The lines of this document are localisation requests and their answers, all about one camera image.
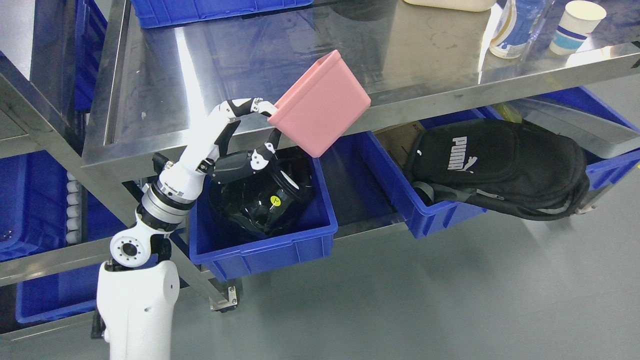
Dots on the black helmet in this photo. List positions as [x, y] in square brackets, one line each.
[266, 204]

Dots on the blue bin with helmet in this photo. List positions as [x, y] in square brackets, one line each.
[311, 238]

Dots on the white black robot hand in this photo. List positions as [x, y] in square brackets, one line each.
[208, 150]

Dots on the stainless steel table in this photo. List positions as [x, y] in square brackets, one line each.
[413, 61]

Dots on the pink plastic storage box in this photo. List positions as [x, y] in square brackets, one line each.
[321, 106]

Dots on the blue bin on table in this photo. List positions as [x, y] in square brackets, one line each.
[167, 13]

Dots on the paper cup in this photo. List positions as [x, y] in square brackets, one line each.
[579, 20]

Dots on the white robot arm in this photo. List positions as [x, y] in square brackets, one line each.
[138, 287]

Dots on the blue shelf bin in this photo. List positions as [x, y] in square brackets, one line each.
[33, 204]
[57, 296]

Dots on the blue shelf bin lower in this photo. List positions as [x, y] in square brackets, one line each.
[57, 296]

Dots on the blue shelf bin upper left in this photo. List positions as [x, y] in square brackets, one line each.
[33, 204]

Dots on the white blue bottle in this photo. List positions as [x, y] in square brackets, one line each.
[515, 28]

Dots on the black Puma bag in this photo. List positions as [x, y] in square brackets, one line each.
[517, 169]

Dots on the cardboard box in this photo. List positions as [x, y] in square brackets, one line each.
[398, 140]

